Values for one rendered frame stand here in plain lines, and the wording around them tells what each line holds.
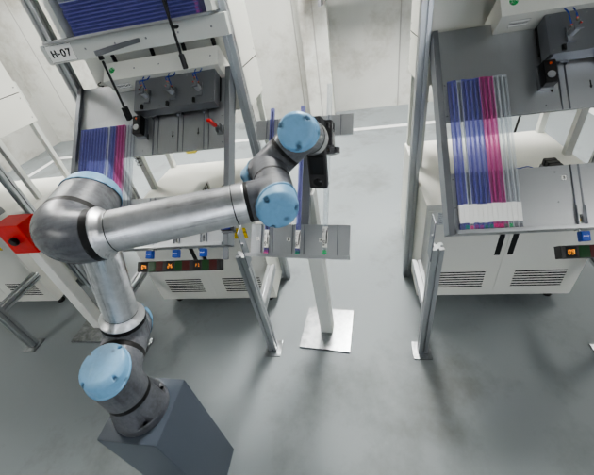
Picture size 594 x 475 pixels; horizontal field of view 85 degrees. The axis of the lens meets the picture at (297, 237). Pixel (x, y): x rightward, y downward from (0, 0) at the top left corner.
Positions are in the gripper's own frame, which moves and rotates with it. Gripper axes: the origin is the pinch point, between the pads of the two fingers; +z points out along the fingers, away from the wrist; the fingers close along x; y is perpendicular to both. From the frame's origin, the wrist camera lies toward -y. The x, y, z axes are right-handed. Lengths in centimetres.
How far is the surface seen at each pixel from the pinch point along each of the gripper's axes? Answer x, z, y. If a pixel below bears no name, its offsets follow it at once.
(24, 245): 144, 11, -34
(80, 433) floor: 113, 0, -116
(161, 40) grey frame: 66, 19, 46
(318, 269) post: 10, 34, -45
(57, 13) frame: 100, 7, 55
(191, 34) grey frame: 53, 20, 47
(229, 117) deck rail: 42, 23, 17
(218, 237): 43, 9, -27
